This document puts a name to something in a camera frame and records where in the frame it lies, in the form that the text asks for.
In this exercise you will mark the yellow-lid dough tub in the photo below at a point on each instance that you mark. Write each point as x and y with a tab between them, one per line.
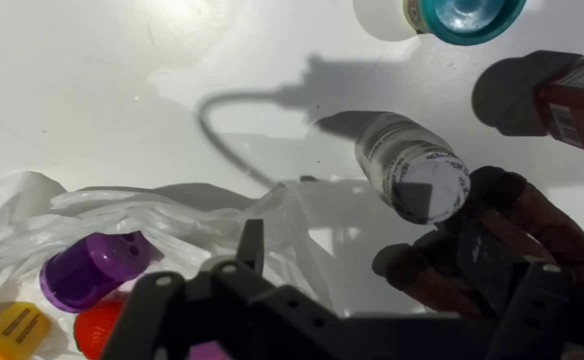
22	329

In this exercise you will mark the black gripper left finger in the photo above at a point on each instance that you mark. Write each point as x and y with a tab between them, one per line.
151	325

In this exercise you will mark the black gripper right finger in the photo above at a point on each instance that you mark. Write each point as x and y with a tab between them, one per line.
531	329

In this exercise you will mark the red-lid spice jar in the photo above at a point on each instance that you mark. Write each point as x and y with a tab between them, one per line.
537	94

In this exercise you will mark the teal-lid dough tub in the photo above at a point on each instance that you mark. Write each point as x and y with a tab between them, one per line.
460	23

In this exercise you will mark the purple dough tub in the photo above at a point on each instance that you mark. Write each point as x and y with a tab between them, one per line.
93	266

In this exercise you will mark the white plastic bag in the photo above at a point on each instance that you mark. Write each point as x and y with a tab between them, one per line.
189	224

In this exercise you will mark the red-lid small tub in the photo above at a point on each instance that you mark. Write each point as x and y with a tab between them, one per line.
94	327

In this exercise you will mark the white-lid small bottle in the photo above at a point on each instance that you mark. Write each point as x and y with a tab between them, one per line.
410	169

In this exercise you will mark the brown plush dog toy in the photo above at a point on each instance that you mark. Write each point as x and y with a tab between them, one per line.
470	262

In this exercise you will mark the pink-lid dough tub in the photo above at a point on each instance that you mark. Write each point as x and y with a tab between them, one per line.
209	350

